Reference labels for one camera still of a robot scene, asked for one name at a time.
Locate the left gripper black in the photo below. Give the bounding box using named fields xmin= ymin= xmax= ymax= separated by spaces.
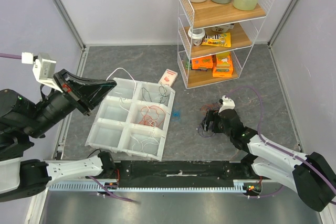
xmin=25 ymin=68 xmax=120 ymax=138

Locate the white wire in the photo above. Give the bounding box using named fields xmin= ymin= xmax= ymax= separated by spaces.
xmin=106 ymin=68 xmax=158 ymax=130

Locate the dark green wire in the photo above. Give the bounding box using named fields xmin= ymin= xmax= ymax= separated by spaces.
xmin=141 ymin=84 xmax=170 ymax=104

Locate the orange wire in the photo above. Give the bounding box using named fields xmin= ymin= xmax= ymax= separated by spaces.
xmin=135 ymin=104 xmax=166 ymax=127

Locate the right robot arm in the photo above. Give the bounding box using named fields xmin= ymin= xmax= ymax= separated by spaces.
xmin=201 ymin=109 xmax=335 ymax=212

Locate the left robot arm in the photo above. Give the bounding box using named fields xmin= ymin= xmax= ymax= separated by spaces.
xmin=1 ymin=69 xmax=117 ymax=202

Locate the orange box stack right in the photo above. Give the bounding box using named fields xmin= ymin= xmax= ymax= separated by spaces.
xmin=212 ymin=51 xmax=234 ymax=78

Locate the orange box left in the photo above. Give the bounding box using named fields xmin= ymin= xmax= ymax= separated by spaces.
xmin=191 ymin=55 xmax=213 ymax=70

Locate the white compartment tray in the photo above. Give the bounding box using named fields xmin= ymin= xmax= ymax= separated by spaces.
xmin=85 ymin=78 xmax=175 ymax=161

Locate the small white pink box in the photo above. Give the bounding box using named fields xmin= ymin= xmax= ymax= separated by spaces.
xmin=158 ymin=69 xmax=178 ymax=87

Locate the yellow candy bag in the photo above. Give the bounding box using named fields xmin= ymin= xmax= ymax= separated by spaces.
xmin=201 ymin=33 xmax=232 ymax=48

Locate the white paper cup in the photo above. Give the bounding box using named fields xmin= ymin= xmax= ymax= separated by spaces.
xmin=188 ymin=28 xmax=206 ymax=46

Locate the white yoghurt cup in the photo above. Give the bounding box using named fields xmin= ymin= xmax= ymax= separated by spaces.
xmin=211 ymin=24 xmax=234 ymax=34

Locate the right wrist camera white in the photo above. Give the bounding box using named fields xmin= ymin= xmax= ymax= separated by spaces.
xmin=218 ymin=95 xmax=235 ymax=113

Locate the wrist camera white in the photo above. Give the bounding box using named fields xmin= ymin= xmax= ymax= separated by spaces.
xmin=22 ymin=52 xmax=61 ymax=92
xmin=218 ymin=95 xmax=235 ymax=113

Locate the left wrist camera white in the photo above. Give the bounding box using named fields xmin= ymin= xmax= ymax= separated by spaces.
xmin=22 ymin=52 xmax=61 ymax=92

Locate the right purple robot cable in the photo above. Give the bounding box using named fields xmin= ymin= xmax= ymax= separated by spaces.
xmin=229 ymin=86 xmax=336 ymax=206

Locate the white wire shelf rack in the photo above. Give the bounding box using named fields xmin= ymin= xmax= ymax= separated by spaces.
xmin=177 ymin=0 xmax=274 ymax=89

